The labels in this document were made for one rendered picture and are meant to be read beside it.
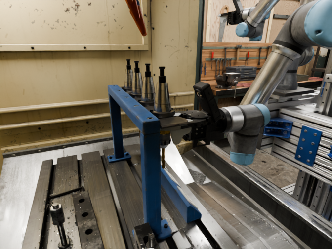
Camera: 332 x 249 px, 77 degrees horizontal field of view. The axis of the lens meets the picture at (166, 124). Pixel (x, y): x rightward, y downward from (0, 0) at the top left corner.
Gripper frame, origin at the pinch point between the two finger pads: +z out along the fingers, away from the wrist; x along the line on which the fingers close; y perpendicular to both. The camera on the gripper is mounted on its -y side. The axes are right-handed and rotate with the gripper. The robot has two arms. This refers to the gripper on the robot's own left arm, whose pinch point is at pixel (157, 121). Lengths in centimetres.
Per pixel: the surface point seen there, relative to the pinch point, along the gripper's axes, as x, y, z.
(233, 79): 149, 15, -152
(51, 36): 70, -22, 25
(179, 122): -7.3, -1.9, -2.2
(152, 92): 9.1, -5.5, -2.0
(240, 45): 224, -25, -222
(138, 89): 20.0, -4.7, -0.9
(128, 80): 31.2, -6.0, -0.6
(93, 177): 28.0, 29.6, 15.8
